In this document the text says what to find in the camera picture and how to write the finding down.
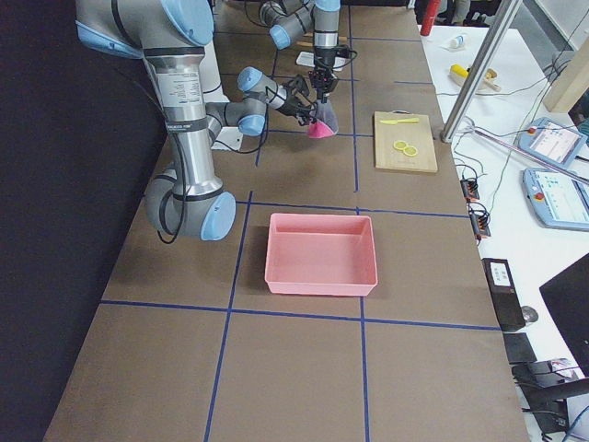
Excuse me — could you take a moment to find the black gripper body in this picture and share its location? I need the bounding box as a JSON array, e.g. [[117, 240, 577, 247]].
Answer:
[[308, 66, 339, 95], [285, 88, 317, 125]]

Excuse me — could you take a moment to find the grey and pink cloth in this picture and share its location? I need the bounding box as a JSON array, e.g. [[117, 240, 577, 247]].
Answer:
[[307, 99, 339, 139]]

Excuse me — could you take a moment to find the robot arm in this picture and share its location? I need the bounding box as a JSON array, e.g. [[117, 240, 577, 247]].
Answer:
[[258, 0, 341, 103], [75, 1, 317, 240]]

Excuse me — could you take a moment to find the white rectangular tray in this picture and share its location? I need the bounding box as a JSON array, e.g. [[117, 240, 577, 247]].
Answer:
[[295, 52, 347, 72]]

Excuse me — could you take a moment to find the yellow plastic knife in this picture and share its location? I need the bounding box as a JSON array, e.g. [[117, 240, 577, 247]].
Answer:
[[379, 117, 420, 125]]

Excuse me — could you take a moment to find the upper lemon slice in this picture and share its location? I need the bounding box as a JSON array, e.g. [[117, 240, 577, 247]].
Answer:
[[393, 140, 408, 151]]

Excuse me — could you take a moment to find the lemon slice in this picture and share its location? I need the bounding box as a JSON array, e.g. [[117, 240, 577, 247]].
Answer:
[[402, 145, 419, 157], [393, 140, 408, 151]]

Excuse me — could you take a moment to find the bamboo cutting board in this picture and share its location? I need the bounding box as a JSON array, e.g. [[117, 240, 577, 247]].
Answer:
[[374, 111, 438, 173]]

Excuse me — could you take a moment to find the lower lemon slice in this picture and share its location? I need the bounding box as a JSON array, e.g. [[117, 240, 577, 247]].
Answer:
[[402, 145, 419, 157]]

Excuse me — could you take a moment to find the red fire extinguisher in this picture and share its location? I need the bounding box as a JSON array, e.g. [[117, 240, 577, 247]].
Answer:
[[420, 0, 441, 37]]

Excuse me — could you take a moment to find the beige dustpan with brush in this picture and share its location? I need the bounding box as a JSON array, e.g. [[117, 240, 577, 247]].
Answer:
[[449, 64, 502, 96]]

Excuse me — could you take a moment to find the pink plastic bin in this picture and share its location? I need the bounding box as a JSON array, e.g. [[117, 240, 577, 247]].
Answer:
[[264, 213, 378, 297]]

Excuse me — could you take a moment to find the white plastic bottle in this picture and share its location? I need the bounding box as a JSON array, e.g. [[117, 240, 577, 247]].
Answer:
[[442, 33, 468, 52]]

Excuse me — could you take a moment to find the black power strip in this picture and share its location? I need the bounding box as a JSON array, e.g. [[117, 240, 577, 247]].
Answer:
[[460, 178, 479, 202], [468, 208, 491, 240]]

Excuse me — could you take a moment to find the far teach pendant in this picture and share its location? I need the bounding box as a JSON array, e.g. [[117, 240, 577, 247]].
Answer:
[[517, 117, 588, 169]]

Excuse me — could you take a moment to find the teach pendant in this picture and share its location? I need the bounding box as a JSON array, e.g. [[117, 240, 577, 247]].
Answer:
[[522, 168, 588, 231], [517, 117, 588, 169]]

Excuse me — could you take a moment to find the black box with label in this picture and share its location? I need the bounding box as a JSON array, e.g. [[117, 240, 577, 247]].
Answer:
[[481, 258, 525, 332]]

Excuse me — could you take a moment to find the near teach pendant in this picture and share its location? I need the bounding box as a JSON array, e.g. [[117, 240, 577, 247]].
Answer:
[[522, 168, 588, 231]]

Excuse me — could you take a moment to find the metal rod with hook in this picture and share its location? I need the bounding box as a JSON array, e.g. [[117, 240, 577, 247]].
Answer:
[[463, 122, 589, 185]]

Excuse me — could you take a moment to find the black monitor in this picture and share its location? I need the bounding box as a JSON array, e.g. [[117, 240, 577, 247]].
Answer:
[[540, 262, 588, 376]]

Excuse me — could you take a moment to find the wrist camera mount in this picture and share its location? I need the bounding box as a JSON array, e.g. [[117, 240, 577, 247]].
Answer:
[[283, 75, 310, 98]]

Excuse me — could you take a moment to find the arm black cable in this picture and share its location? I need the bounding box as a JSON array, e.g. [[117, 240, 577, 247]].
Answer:
[[330, 43, 359, 70], [156, 82, 295, 245]]

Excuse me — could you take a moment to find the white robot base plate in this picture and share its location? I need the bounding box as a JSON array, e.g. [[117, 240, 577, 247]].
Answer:
[[212, 126, 243, 150]]

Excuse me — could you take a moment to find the aluminium frame post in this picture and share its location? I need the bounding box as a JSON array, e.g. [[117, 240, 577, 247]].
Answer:
[[440, 0, 523, 144]]

